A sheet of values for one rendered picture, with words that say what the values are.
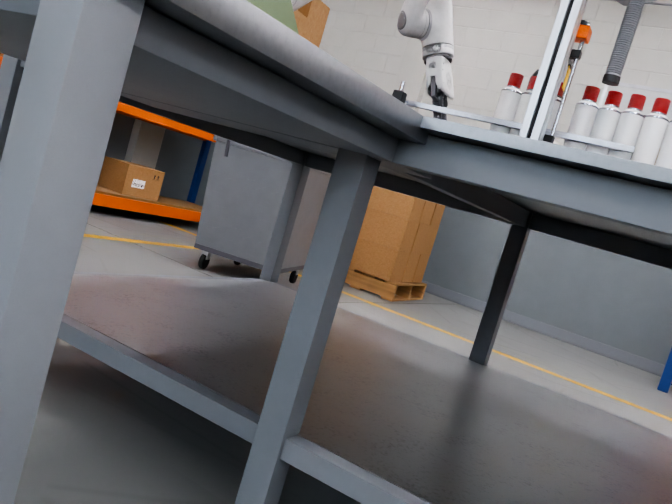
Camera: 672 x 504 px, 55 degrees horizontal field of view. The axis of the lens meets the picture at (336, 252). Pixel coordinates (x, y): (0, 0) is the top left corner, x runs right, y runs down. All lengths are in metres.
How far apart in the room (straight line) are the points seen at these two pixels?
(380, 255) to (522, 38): 2.69
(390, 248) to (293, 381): 3.87
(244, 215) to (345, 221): 2.74
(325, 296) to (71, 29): 0.69
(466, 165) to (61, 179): 0.67
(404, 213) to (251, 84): 4.24
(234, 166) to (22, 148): 3.28
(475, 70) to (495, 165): 5.63
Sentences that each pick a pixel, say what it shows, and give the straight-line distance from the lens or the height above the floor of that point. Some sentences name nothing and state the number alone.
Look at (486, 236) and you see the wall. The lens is 6.28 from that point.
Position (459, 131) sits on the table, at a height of 0.82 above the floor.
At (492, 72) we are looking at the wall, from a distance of 6.61.
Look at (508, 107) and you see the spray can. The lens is 1.70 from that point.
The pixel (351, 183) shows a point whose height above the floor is 0.69.
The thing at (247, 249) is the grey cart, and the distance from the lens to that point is 3.86.
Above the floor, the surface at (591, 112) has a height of 1.02.
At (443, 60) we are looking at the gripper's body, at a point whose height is 1.08.
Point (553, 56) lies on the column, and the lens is 1.57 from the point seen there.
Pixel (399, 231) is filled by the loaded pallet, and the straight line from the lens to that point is 5.00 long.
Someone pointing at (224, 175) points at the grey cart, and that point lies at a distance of 3.90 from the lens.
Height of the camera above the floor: 0.67
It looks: 5 degrees down
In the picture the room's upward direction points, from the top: 17 degrees clockwise
